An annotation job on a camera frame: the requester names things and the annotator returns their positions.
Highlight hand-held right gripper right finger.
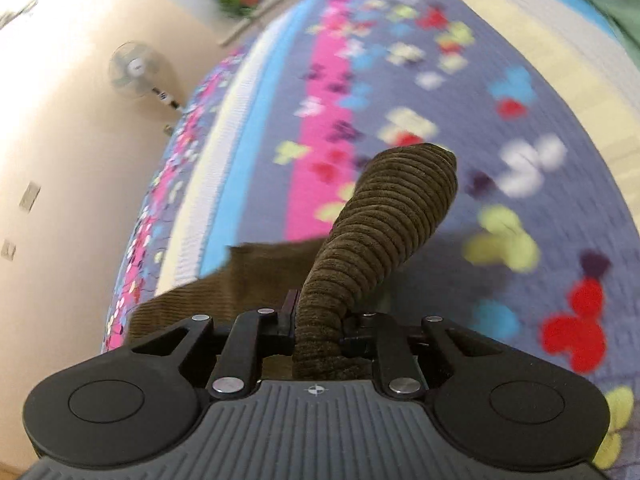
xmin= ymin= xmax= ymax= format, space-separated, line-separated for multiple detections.
xmin=340 ymin=310 xmax=506 ymax=401

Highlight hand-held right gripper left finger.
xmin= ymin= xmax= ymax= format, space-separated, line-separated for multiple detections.
xmin=129 ymin=289 xmax=301 ymax=401

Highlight brown corduroy pants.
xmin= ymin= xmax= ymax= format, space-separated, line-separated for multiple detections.
xmin=127 ymin=144 xmax=458 ymax=386

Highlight colourful printed blanket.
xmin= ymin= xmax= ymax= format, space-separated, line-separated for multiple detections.
xmin=100 ymin=0 xmax=640 ymax=480

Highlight white standing fan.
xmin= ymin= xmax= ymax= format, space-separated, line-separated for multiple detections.
xmin=109 ymin=41 xmax=183 ymax=136

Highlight green cloth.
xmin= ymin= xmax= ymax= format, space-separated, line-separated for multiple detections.
xmin=530 ymin=0 xmax=640 ymax=46

